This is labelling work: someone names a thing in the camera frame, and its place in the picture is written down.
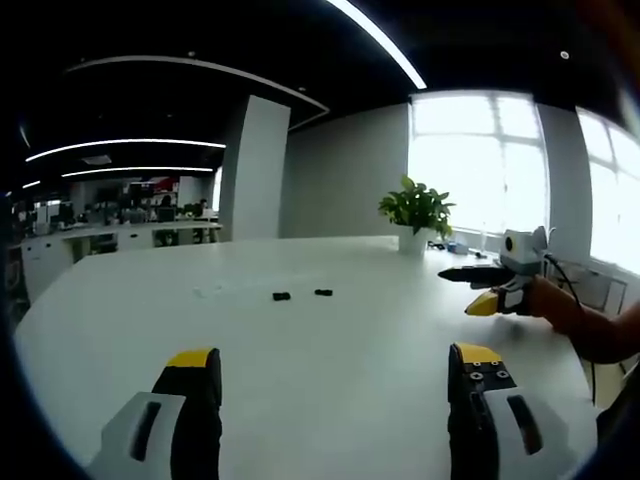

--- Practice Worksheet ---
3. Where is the green potted plant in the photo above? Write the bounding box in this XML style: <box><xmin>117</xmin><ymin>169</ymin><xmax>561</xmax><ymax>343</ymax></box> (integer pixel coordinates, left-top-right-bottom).
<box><xmin>377</xmin><ymin>174</ymin><xmax>457</xmax><ymax>242</ymax></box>

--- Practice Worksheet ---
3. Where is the white low cabinet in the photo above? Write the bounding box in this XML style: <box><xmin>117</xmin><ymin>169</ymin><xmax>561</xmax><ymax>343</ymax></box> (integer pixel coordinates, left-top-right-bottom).
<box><xmin>20</xmin><ymin>234</ymin><xmax>76</xmax><ymax>304</ymax></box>

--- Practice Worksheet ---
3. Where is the person's right hand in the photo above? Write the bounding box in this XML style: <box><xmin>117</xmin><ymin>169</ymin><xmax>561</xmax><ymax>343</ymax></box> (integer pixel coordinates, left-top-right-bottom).
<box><xmin>528</xmin><ymin>274</ymin><xmax>587</xmax><ymax>337</ymax></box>

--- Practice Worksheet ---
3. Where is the white plant pot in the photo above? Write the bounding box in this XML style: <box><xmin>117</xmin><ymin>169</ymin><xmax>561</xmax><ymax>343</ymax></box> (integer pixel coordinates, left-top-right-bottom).
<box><xmin>396</xmin><ymin>225</ymin><xmax>432</xmax><ymax>257</ymax></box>

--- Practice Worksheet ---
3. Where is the window radiator cover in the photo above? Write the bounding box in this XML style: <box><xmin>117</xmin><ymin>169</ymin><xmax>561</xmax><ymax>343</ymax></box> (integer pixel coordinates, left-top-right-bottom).
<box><xmin>547</xmin><ymin>262</ymin><xmax>629</xmax><ymax>315</ymax></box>

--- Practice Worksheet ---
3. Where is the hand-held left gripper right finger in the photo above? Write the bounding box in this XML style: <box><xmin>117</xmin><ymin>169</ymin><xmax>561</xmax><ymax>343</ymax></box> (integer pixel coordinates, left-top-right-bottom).
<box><xmin>446</xmin><ymin>342</ymin><xmax>599</xmax><ymax>480</ymax></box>

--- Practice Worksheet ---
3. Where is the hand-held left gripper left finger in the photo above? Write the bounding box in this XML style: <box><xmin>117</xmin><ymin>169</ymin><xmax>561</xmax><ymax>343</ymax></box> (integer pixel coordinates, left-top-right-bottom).
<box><xmin>88</xmin><ymin>347</ymin><xmax>224</xmax><ymax>480</ymax></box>

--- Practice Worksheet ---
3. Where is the white office counter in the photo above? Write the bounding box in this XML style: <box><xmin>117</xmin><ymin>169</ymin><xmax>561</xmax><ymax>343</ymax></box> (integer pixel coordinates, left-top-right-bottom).
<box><xmin>59</xmin><ymin>220</ymin><xmax>224</xmax><ymax>265</ymax></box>

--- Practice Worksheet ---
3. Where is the long ceiling light strip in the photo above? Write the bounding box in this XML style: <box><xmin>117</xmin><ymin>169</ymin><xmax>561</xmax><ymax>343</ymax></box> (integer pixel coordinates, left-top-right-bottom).
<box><xmin>325</xmin><ymin>0</ymin><xmax>429</xmax><ymax>91</ymax></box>

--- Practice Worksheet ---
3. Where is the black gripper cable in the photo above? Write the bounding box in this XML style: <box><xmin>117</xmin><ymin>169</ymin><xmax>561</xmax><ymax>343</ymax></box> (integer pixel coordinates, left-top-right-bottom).
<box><xmin>543</xmin><ymin>252</ymin><xmax>599</xmax><ymax>407</ymax></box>

